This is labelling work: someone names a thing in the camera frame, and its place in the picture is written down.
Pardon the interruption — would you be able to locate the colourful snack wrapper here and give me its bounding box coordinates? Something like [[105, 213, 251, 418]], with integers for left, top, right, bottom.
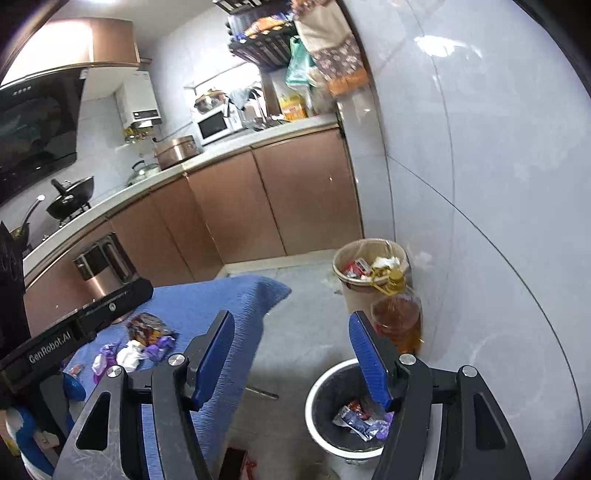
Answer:
[[127, 312, 178, 347]]

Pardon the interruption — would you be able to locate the brown kitchen cabinet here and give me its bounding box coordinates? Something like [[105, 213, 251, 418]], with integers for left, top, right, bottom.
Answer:
[[23, 127, 365, 324]]

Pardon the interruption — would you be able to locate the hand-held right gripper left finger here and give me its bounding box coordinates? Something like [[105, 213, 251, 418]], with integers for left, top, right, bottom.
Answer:
[[58, 310, 236, 480]]

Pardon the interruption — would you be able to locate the blue fuzzy cloth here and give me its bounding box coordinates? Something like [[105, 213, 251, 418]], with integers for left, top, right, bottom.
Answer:
[[60, 274, 293, 480]]

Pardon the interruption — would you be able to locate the floral fabric bag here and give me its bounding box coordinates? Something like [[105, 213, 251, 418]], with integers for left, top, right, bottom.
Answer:
[[291, 0, 371, 99]]

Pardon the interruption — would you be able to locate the steel stovetop kettle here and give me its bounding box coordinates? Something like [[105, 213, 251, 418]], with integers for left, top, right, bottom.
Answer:
[[130, 160, 161, 182]]

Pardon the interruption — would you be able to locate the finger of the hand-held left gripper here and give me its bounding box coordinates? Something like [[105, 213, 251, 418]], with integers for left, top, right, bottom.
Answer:
[[74, 279, 154, 337]]

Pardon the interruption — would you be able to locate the beige waste bin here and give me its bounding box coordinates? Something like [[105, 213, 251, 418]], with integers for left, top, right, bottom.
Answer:
[[332, 239, 411, 319]]

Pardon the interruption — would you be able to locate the white tissue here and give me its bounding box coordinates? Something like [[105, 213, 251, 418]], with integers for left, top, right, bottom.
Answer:
[[115, 340, 148, 372]]

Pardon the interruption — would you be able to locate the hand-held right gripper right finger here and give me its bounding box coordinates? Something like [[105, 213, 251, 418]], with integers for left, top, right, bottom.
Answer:
[[348, 311, 532, 480]]

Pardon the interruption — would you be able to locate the person's left hand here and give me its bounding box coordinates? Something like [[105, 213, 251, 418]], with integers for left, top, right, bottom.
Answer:
[[7, 373, 88, 476]]

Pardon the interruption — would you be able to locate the white microwave oven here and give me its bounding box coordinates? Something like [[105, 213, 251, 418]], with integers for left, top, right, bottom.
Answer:
[[193, 102, 245, 146]]

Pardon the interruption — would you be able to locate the blue white wrapper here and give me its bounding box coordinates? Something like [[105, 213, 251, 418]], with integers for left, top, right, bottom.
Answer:
[[332, 399, 393, 441]]

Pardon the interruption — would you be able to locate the black wok with lid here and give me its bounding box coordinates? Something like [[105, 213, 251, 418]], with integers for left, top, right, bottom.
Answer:
[[46, 175, 95, 221]]

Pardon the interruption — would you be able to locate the teal hanging basket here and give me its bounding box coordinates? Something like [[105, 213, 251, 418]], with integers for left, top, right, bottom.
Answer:
[[285, 36, 311, 88]]

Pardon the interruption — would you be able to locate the black wall rack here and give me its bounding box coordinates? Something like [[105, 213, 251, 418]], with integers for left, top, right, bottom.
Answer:
[[213, 0, 298, 70]]

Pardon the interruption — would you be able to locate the white rimmed trash bin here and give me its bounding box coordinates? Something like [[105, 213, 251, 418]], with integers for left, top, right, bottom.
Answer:
[[305, 359, 444, 464]]

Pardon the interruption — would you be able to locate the long handled frying pan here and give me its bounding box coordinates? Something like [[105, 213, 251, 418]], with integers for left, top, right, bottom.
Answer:
[[4, 195, 47, 250]]

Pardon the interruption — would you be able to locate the black range hood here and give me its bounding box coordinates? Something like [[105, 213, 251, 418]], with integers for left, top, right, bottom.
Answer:
[[0, 17, 141, 206]]

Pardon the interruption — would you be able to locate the copper rice cooker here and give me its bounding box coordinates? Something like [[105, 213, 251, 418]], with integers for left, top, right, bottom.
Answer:
[[154, 135, 200, 170]]

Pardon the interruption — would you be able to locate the dark red box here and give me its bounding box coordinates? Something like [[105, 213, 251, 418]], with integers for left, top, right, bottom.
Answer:
[[222, 445, 259, 480]]

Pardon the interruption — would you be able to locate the yellow box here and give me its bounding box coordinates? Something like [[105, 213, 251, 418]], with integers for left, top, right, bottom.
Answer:
[[278, 92, 308, 122]]

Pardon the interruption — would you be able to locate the white water heater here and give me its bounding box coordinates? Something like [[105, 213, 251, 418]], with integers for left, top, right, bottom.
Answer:
[[115, 69, 164, 130]]

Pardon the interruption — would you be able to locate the steel faucet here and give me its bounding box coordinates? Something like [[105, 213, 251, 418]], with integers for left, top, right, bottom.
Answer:
[[249, 85, 271, 130]]

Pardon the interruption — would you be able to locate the purple candy wrapper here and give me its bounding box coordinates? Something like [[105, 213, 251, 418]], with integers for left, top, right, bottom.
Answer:
[[143, 335, 177, 363], [91, 344, 122, 385]]

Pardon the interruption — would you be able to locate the cooking oil bottle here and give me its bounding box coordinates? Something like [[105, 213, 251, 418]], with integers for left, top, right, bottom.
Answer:
[[370, 269, 423, 356]]

